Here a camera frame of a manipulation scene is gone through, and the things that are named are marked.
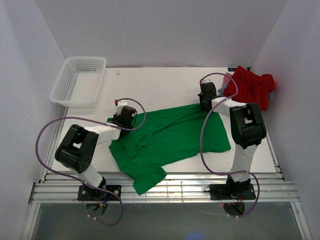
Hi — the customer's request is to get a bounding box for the green t shirt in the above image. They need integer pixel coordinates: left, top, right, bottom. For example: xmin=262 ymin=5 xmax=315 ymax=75
xmin=109 ymin=104 xmax=231 ymax=195

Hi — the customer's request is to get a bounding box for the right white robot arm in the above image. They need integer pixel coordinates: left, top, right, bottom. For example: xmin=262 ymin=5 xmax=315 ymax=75
xmin=198 ymin=80 xmax=267 ymax=200

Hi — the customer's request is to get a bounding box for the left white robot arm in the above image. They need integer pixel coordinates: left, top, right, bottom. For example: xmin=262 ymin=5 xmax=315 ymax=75
xmin=55 ymin=105 xmax=137 ymax=200

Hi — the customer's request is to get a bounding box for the blue folded cloth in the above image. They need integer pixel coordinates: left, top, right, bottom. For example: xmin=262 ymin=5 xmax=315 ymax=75
xmin=217 ymin=82 xmax=229 ymax=95

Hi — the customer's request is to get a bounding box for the pink folded cloth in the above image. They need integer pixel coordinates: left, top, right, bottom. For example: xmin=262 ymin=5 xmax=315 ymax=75
xmin=222 ymin=72 xmax=233 ymax=85

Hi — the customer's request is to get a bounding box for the red t shirt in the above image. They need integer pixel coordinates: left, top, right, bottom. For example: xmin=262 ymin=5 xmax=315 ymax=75
xmin=223 ymin=66 xmax=276 ymax=111

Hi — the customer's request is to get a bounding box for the white plastic basket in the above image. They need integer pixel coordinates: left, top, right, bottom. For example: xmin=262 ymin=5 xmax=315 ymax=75
xmin=49 ymin=56 xmax=107 ymax=108

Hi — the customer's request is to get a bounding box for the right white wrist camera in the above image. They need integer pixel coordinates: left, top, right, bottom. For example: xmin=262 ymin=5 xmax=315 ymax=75
xmin=199 ymin=79 xmax=213 ymax=85

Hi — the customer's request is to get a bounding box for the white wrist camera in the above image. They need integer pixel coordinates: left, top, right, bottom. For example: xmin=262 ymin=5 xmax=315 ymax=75
xmin=114 ymin=99 xmax=128 ymax=115
xmin=199 ymin=79 xmax=213 ymax=85

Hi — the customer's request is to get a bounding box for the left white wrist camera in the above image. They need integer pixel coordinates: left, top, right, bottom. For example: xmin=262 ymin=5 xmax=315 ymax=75
xmin=114 ymin=99 xmax=128 ymax=115

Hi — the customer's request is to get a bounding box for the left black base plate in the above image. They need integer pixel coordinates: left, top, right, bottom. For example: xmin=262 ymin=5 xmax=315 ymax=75
xmin=77 ymin=185 xmax=122 ymax=202

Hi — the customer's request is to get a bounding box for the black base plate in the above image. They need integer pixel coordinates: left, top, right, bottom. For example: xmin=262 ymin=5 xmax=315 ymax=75
xmin=77 ymin=185 xmax=122 ymax=202
xmin=208 ymin=183 xmax=256 ymax=200

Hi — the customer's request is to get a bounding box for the aluminium rail frame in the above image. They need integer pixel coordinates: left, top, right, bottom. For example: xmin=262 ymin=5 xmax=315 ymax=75
xmin=27 ymin=107 xmax=301 ymax=205

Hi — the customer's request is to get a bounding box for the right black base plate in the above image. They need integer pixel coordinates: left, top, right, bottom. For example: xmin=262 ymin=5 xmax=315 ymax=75
xmin=208 ymin=183 xmax=256 ymax=200

